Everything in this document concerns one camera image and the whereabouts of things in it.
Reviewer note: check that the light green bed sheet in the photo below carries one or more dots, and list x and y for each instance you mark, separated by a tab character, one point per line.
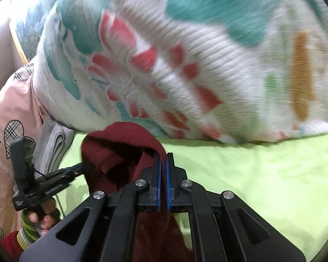
262	174

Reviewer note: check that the gold framed picture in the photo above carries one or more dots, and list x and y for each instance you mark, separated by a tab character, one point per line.
27	30

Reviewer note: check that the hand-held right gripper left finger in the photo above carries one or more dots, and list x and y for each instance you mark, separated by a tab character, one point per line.
158	181

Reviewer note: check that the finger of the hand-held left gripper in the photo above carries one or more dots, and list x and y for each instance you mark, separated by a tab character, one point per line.
72	170

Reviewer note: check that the person's left hand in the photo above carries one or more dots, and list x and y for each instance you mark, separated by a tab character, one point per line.
47	219

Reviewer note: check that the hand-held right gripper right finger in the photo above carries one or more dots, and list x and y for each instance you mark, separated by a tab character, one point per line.
169	181

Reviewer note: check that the grey folded blanket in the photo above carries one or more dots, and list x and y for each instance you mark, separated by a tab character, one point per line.
53	144

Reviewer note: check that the floral printed quilt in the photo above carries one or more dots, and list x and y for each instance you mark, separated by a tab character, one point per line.
180	46

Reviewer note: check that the person's left forearm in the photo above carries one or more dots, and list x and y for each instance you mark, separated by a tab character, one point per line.
30	232

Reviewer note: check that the dark red knit sweater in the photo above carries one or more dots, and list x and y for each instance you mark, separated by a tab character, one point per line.
117	147

